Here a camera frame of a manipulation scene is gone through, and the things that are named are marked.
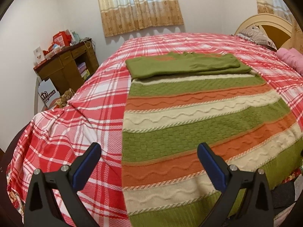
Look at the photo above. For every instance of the pink folded blanket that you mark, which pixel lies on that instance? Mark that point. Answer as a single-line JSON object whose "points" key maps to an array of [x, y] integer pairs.
{"points": [[292, 58]]}

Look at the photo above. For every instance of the grey patterned pillow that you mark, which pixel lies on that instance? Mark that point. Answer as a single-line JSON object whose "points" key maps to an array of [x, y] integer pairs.
{"points": [[255, 35]]}

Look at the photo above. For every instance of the white greeting card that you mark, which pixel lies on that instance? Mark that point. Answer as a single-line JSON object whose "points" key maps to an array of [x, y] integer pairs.
{"points": [[39, 55]]}

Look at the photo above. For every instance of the red gift box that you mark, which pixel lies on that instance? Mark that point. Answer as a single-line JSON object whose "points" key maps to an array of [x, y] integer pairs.
{"points": [[62, 38]]}

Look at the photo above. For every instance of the beige patterned window curtain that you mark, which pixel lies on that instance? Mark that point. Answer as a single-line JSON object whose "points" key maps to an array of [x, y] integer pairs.
{"points": [[125, 16]]}

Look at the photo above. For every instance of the green orange cream striped sweater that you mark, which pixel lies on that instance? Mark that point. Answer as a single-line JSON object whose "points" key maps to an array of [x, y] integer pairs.
{"points": [[178, 101]]}

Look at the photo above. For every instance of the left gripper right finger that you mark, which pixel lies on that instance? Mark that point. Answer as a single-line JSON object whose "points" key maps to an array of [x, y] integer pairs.
{"points": [[245, 198]]}

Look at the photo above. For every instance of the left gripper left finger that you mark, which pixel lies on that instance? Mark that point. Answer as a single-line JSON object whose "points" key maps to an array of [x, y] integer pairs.
{"points": [[41, 207]]}

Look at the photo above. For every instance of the red white plaid bedspread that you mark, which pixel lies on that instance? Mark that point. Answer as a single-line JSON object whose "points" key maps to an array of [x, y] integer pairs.
{"points": [[95, 114]]}

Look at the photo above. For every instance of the brown wooden desk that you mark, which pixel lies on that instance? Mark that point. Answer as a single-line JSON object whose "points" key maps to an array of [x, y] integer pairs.
{"points": [[63, 68]]}

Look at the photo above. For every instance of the cream wooden headboard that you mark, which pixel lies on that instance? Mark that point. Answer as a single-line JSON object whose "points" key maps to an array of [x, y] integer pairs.
{"points": [[276, 28]]}

